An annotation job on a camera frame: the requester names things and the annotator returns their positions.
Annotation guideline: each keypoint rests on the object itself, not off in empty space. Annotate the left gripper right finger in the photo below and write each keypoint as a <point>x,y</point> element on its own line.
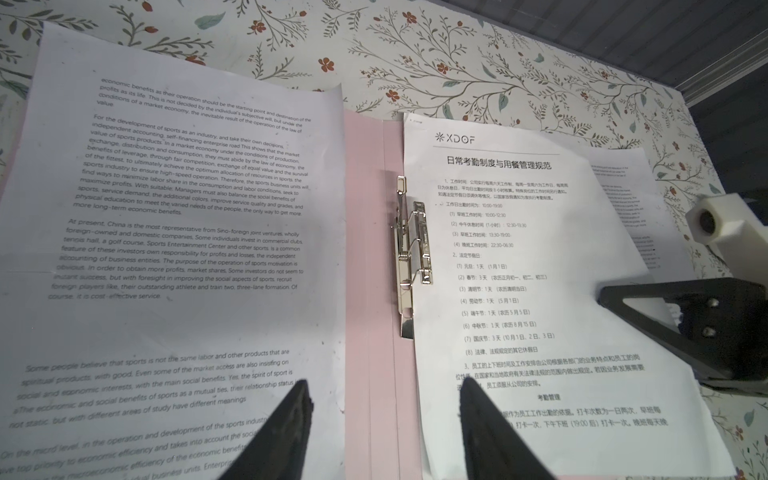
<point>492,448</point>

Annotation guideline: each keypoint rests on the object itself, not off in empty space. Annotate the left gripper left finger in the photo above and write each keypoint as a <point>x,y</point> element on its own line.
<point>278,450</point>

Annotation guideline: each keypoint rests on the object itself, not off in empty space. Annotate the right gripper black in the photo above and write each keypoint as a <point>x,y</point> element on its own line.
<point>717,326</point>

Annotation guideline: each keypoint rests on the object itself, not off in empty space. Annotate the pink file folder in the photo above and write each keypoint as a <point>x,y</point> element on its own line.
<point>382,428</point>

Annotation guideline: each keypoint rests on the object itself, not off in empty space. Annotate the printed paper sheet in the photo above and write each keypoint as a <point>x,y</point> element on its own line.
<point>626,177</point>
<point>172,262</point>
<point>521,238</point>

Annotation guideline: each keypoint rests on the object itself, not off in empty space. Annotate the silver folder clip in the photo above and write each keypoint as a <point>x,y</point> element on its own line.
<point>412,254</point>

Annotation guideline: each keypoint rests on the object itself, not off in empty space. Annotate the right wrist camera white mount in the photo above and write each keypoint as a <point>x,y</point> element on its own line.
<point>727,224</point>

